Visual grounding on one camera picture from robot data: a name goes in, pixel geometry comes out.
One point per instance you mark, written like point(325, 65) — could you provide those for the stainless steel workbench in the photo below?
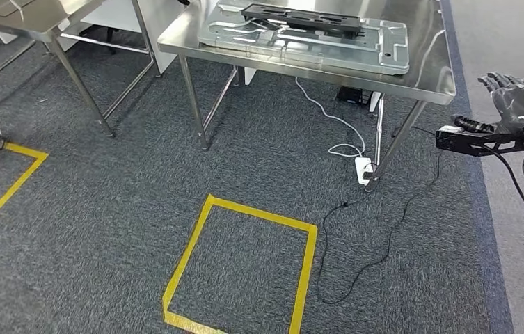
point(427, 55)

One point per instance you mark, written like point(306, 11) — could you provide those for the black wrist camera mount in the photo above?
point(455, 140)

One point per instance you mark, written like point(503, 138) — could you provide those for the large stamped metal panel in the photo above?
point(335, 50)

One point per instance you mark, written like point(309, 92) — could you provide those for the long black plastic part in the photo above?
point(303, 18)

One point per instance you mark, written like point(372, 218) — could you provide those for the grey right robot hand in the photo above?
point(520, 103)

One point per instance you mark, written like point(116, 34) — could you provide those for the white power strip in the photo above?
point(362, 169)

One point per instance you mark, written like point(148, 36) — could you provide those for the black power adapter box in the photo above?
point(351, 95)

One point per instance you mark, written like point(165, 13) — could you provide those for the yellow floor tape square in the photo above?
point(17, 184)
point(261, 216)

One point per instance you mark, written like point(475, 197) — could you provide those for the stainless steel side table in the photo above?
point(45, 18)

